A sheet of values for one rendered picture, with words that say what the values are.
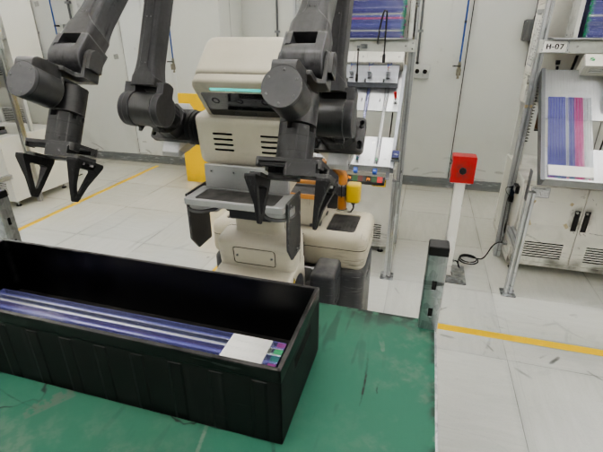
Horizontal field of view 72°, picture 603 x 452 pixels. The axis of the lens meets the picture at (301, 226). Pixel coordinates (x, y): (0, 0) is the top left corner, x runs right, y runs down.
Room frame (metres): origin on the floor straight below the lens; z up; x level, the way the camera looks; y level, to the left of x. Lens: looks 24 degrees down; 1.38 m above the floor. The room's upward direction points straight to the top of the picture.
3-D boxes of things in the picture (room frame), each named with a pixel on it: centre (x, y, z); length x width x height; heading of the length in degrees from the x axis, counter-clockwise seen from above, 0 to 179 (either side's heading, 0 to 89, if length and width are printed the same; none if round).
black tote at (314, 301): (0.50, 0.27, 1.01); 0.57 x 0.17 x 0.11; 74
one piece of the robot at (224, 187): (0.97, 0.14, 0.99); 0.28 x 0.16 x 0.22; 74
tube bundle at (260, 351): (0.50, 0.27, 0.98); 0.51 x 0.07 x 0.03; 74
